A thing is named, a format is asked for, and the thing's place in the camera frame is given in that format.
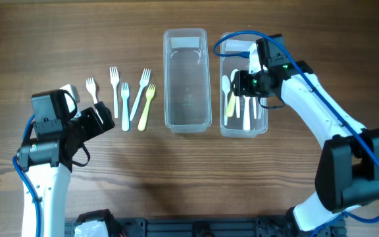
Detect yellow fork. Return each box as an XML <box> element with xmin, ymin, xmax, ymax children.
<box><xmin>138</xmin><ymin>84</ymin><xmax>156</xmax><ymax>131</ymax></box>

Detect white spoon thick handle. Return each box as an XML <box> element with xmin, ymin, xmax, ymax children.
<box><xmin>243</xmin><ymin>96</ymin><xmax>251</xmax><ymax>130</ymax></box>

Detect white fork slanted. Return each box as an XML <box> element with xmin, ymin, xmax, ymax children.
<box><xmin>130</xmin><ymin>68</ymin><xmax>151</xmax><ymax>121</ymax></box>

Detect yellow spoon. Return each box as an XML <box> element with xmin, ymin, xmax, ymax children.
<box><xmin>226</xmin><ymin>92</ymin><xmax>236</xmax><ymax>117</ymax></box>

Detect left blue cable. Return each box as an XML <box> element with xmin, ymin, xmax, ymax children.
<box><xmin>12</xmin><ymin>113</ymin><xmax>42</xmax><ymax>237</ymax></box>

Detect clear plastic container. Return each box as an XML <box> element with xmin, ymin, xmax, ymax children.
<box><xmin>219</xmin><ymin>31</ymin><xmax>268</xmax><ymax>138</ymax></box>
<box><xmin>163</xmin><ymin>28</ymin><xmax>212</xmax><ymax>134</ymax></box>

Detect white spoon top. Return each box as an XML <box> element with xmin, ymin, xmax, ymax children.
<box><xmin>252</xmin><ymin>97</ymin><xmax>257</xmax><ymax>119</ymax></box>

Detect light blue fork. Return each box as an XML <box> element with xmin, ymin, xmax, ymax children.
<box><xmin>121</xmin><ymin>82</ymin><xmax>130</xmax><ymax>132</ymax></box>

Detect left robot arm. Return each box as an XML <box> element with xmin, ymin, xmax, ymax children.
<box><xmin>13</xmin><ymin>89</ymin><xmax>115</xmax><ymax>236</ymax></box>

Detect white fork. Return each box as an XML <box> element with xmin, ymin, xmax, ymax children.
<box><xmin>86</xmin><ymin>77</ymin><xmax>104</xmax><ymax>124</ymax></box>
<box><xmin>109</xmin><ymin>66</ymin><xmax>120</xmax><ymax>118</ymax></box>

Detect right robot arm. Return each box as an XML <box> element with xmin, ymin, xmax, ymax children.
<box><xmin>229</xmin><ymin>33</ymin><xmax>379</xmax><ymax>236</ymax></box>

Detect left clear plastic container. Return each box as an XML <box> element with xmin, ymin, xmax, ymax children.
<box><xmin>163</xmin><ymin>28</ymin><xmax>212</xmax><ymax>134</ymax></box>

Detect right clear plastic container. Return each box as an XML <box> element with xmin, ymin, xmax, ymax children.
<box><xmin>219</xmin><ymin>31</ymin><xmax>268</xmax><ymax>138</ymax></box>

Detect white fork far left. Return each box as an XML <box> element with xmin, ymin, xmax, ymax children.
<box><xmin>86</xmin><ymin>77</ymin><xmax>104</xmax><ymax>124</ymax></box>

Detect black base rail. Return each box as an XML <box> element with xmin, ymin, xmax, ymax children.
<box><xmin>64</xmin><ymin>215</ymin><xmax>347</xmax><ymax>237</ymax></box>

